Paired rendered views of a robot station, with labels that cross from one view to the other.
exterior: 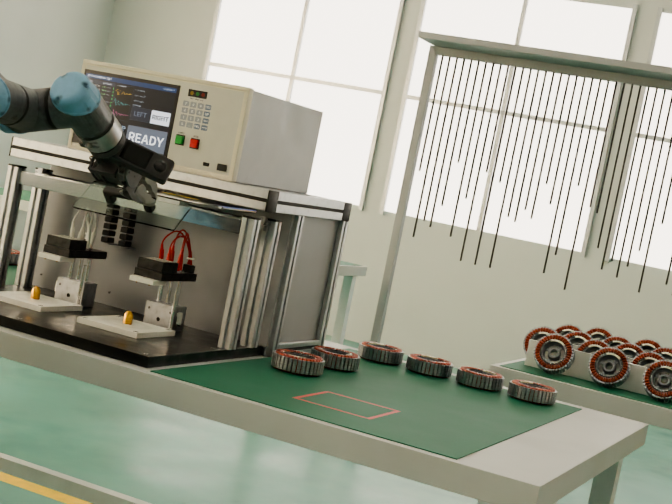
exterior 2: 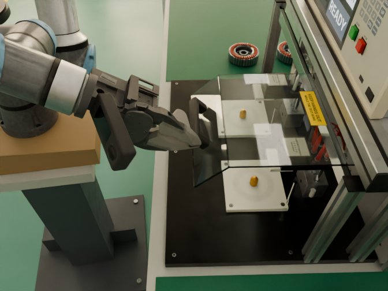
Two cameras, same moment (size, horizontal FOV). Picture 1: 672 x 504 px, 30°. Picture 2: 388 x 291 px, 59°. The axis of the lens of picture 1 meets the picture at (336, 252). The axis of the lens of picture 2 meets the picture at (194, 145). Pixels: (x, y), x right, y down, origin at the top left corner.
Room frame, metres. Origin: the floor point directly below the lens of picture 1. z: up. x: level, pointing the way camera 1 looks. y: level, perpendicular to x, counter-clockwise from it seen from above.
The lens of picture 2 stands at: (2.27, 0.01, 1.50)
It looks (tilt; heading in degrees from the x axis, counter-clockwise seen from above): 49 degrees down; 65
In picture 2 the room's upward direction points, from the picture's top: straight up
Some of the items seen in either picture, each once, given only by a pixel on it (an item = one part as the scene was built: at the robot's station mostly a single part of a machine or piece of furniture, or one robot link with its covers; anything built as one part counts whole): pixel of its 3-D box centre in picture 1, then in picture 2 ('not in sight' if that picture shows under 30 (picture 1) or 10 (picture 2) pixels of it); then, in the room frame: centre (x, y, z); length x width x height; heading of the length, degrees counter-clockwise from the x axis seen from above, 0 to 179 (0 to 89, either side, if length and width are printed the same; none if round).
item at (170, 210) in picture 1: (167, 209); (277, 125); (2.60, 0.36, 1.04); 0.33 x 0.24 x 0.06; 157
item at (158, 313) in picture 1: (164, 315); (311, 178); (2.75, 0.34, 0.80); 0.08 x 0.05 x 0.06; 67
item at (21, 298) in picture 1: (34, 301); not in sight; (2.71, 0.62, 0.78); 0.15 x 0.15 x 0.01; 67
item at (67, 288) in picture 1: (75, 291); not in sight; (2.84, 0.56, 0.80); 0.08 x 0.05 x 0.06; 67
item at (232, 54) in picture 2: not in sight; (243, 54); (2.89, 0.92, 0.77); 0.11 x 0.11 x 0.04
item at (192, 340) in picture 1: (82, 321); (252, 152); (2.68, 0.51, 0.76); 0.64 x 0.47 x 0.02; 67
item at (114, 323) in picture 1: (126, 326); (253, 184); (2.61, 0.40, 0.78); 0.15 x 0.15 x 0.01; 67
